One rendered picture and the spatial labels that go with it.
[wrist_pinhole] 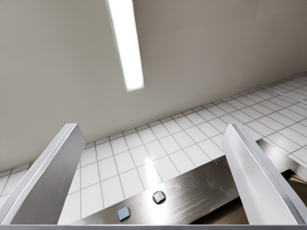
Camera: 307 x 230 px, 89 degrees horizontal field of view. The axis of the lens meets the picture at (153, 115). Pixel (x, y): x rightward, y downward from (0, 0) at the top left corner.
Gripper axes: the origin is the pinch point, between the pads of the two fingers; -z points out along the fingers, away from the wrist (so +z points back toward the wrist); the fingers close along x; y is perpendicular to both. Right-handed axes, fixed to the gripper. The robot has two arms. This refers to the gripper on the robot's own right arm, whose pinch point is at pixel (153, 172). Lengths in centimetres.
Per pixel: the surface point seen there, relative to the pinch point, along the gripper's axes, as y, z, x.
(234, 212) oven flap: 67, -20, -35
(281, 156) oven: 64, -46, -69
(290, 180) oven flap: 65, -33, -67
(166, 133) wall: 72, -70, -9
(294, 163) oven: 63, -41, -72
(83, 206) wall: 72, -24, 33
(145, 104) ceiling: 58, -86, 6
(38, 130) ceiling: 58, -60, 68
